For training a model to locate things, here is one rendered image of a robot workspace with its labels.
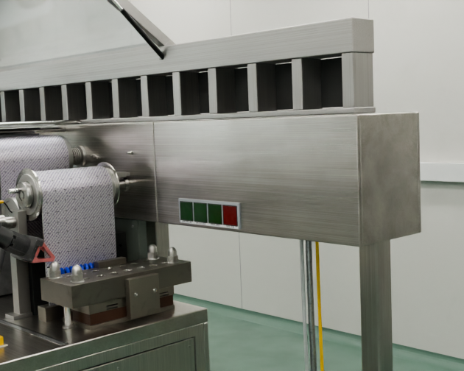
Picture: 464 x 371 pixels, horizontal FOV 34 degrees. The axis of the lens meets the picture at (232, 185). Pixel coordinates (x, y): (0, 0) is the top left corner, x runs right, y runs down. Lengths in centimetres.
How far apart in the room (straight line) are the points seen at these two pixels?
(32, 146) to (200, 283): 358
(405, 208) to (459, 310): 257
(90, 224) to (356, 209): 85
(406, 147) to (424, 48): 254
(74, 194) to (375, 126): 90
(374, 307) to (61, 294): 80
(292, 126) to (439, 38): 258
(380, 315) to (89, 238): 86
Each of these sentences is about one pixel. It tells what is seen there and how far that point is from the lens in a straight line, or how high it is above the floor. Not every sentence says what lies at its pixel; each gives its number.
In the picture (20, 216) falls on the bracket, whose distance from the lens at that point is 219.
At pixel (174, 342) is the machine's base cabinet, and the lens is 215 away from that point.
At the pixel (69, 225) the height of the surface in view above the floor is 116.
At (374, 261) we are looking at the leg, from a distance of 191.
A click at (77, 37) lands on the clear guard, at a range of 249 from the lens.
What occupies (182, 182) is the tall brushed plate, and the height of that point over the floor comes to 126.
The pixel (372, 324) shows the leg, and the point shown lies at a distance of 195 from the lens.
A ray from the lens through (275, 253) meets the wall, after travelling 519.
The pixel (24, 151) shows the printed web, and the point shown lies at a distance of 239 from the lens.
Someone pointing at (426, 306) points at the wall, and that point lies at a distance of 451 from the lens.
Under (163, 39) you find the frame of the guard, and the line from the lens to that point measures 222.
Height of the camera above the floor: 144
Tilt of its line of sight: 5 degrees down
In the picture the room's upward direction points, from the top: 2 degrees counter-clockwise
